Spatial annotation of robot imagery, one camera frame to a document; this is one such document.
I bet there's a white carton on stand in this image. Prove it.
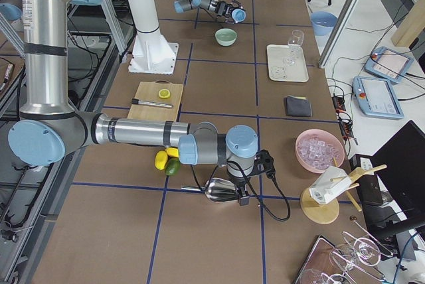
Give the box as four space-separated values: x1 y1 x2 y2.
309 166 352 205

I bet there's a grey folded cloth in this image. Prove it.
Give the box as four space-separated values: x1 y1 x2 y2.
284 96 312 117

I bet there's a cream bear serving tray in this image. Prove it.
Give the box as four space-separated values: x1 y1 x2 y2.
266 44 309 83

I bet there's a light blue cup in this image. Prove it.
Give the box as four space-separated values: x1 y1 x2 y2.
231 8 246 23

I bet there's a blue teach pendant near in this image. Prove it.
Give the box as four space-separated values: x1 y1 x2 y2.
353 76 404 119

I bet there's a blue bowl with fork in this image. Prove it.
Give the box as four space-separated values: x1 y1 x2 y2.
310 11 338 36

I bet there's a pink bowl of ice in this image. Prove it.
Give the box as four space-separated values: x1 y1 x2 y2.
295 129 345 173

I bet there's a steel ice scoop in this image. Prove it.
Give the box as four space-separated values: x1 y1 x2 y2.
181 177 238 203

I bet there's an aluminium frame post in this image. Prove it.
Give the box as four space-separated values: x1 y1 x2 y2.
318 0 359 68

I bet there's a blue teach pendant far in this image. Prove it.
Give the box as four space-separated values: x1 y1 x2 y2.
365 46 414 84

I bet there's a blue teach pendant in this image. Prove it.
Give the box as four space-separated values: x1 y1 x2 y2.
353 76 404 119
365 46 414 84

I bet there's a whole yellow lemon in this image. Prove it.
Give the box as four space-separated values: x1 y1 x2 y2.
165 147 179 158

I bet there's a lemon half slice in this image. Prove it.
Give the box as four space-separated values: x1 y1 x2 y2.
158 88 171 100

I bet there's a green lime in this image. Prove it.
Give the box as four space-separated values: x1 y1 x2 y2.
164 158 181 176

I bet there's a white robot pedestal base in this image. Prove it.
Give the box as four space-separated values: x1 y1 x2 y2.
128 0 179 75

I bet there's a green bowl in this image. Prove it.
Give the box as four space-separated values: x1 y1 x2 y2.
214 28 238 46

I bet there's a wooden cutting board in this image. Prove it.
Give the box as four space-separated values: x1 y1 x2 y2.
127 82 184 121

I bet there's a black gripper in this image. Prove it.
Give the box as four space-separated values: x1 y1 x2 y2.
215 0 244 25
228 149 275 206

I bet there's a black laptop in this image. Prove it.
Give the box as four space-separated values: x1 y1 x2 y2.
358 120 424 240

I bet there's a clear wine glass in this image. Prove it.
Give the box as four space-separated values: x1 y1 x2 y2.
284 30 304 66

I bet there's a wooden stand with round base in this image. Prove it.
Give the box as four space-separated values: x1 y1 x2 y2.
300 165 387 224

